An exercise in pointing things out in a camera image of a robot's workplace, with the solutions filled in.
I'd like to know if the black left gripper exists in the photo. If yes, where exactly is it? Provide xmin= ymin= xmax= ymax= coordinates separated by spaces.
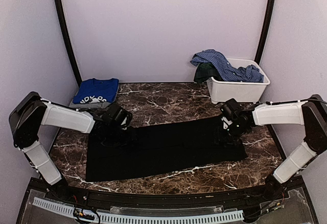
xmin=106 ymin=124 xmax=139 ymax=149

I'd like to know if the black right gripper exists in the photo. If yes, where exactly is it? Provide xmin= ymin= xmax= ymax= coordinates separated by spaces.
xmin=212 ymin=121 xmax=249 ymax=147

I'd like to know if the black t-shirt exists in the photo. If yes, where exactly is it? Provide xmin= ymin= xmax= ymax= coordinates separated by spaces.
xmin=85 ymin=116 xmax=248 ymax=182

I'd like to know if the dark green plaid garment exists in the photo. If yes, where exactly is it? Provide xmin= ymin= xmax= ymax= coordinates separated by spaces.
xmin=194 ymin=63 xmax=222 ymax=83

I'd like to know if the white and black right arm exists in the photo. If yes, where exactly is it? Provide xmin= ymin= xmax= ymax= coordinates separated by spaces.
xmin=218 ymin=95 xmax=326 ymax=200

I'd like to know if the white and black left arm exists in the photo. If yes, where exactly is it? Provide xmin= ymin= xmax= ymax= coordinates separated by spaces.
xmin=8 ymin=92 xmax=133 ymax=201

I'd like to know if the white plastic laundry bin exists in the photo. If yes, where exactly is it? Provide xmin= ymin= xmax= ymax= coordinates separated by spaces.
xmin=206 ymin=58 xmax=270 ymax=104

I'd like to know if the folded blue t-shirt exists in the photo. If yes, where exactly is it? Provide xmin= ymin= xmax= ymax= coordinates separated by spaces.
xmin=73 ymin=78 xmax=119 ymax=104

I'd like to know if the blue checked shirt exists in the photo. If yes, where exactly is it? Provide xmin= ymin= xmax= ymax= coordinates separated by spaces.
xmin=190 ymin=50 xmax=264 ymax=83

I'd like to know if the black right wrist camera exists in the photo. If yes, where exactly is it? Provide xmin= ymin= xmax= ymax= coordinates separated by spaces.
xmin=220 ymin=98 xmax=241 ymax=121

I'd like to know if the black aluminium front rail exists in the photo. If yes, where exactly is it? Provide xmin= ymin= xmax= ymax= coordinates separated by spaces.
xmin=30 ymin=179 xmax=289 ymax=210

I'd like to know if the white slotted cable duct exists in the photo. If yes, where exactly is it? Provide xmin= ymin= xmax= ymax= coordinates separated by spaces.
xmin=32 ymin=197 xmax=244 ymax=223

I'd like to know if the black right frame post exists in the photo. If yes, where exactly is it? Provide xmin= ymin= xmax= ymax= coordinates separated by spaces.
xmin=254 ymin=0 xmax=275 ymax=64

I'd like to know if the black frame post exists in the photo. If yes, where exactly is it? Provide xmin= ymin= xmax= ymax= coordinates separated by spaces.
xmin=254 ymin=0 xmax=275 ymax=64
xmin=54 ymin=0 xmax=82 ymax=86

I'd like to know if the black left frame post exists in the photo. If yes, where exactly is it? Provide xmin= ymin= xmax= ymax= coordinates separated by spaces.
xmin=54 ymin=0 xmax=82 ymax=86

